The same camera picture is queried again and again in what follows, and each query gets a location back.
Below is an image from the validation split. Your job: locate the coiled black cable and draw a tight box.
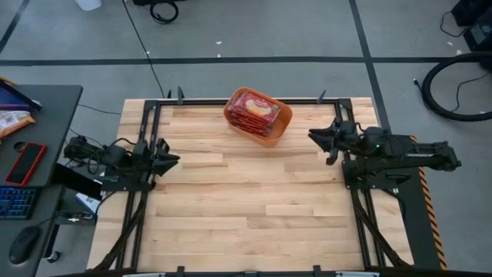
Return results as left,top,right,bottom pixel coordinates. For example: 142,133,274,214
148,0,180,25

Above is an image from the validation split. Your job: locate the white paper sheet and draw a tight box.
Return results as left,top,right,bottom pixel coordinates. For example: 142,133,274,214
74,192,98,214

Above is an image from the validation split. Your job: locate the thin black floor cable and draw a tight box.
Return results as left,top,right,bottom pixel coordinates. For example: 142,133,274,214
412,72,492,113
78,103,122,116
439,10,468,38

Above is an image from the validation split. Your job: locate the tablet with blue screen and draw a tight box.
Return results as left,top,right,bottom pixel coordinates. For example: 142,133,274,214
0,78,43,113

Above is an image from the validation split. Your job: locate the white bucket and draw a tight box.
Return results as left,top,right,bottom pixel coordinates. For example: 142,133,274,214
74,0,103,12

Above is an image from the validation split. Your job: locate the black aluminium table frame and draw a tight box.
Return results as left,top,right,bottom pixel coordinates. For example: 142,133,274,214
94,86,414,277

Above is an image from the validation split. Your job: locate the phone in red case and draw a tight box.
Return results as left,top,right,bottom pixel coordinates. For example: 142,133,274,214
4,142,48,187

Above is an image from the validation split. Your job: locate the dark grey desk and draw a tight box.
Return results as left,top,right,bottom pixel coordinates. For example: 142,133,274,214
0,84,84,277

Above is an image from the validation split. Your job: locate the black backlit keyboard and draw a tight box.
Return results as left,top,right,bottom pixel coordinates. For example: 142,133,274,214
0,186,40,221

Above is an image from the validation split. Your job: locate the black yellow hazard tape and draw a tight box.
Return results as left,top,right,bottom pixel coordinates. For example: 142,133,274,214
410,135,448,271

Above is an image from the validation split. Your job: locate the black flat panel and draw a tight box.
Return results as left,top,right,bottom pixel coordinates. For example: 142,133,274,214
51,162,104,202

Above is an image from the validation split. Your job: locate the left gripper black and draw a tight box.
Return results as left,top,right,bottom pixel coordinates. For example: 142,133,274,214
132,137,181,184

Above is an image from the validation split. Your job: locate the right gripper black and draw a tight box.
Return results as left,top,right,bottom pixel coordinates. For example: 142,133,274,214
307,117,363,166

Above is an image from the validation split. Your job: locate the black side platform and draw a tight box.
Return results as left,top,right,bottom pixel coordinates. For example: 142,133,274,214
380,133,443,271

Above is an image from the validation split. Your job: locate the large black hose ring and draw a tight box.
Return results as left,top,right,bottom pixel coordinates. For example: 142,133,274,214
420,51,492,123

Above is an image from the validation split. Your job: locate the orange snack bag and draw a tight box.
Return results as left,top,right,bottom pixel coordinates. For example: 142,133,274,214
0,110,37,140

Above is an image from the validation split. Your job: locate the orange plastic basket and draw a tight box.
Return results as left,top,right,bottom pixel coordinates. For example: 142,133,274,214
223,87,294,149

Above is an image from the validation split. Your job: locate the black equipment box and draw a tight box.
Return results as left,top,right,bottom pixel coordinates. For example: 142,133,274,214
450,0,492,52

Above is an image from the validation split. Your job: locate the black computer mouse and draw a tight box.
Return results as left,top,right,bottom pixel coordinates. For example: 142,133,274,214
8,225,42,265

